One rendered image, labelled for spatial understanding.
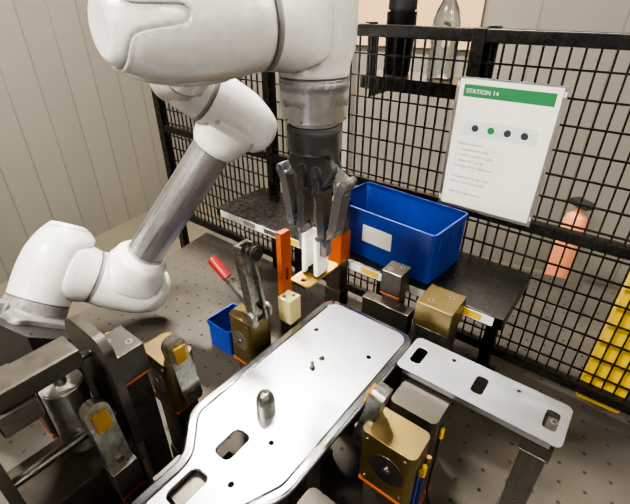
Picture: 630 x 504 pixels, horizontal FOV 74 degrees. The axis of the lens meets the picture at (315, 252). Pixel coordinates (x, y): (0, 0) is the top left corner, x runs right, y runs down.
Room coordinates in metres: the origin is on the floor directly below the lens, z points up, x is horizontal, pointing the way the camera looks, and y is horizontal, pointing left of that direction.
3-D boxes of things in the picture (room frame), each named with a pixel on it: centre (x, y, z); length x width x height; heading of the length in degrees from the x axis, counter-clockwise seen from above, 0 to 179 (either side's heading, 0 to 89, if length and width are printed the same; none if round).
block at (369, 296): (0.77, -0.17, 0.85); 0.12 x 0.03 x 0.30; 52
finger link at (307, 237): (0.58, 0.01, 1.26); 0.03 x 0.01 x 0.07; 142
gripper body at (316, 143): (0.57, 0.00, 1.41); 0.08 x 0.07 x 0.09; 52
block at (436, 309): (0.71, -0.27, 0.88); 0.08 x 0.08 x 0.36; 52
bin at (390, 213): (0.96, -0.21, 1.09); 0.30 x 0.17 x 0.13; 47
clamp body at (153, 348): (0.56, 0.27, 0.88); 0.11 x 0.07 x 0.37; 52
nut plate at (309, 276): (0.57, 0.00, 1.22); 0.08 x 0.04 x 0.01; 142
